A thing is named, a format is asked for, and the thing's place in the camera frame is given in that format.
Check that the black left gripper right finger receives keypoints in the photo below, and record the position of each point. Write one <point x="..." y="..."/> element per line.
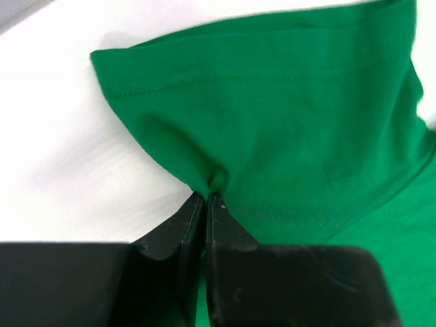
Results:
<point x="251" y="284"/>

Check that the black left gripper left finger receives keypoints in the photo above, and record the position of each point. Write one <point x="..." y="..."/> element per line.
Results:
<point x="152" y="281"/>

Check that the green t-shirt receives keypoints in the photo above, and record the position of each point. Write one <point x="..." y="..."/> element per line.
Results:
<point x="305" y="122"/>

